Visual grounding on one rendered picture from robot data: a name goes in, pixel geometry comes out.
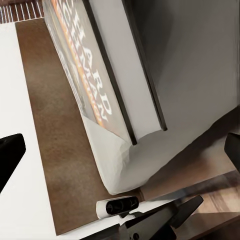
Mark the hardback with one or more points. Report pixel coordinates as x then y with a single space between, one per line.
100 49

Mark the bed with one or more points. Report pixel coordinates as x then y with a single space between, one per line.
193 51

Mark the nightstand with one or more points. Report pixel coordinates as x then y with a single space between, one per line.
210 226

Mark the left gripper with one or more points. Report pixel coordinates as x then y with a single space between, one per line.
157 225

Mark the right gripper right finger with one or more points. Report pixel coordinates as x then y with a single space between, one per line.
232 149

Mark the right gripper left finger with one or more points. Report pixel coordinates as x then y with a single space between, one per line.
12 150

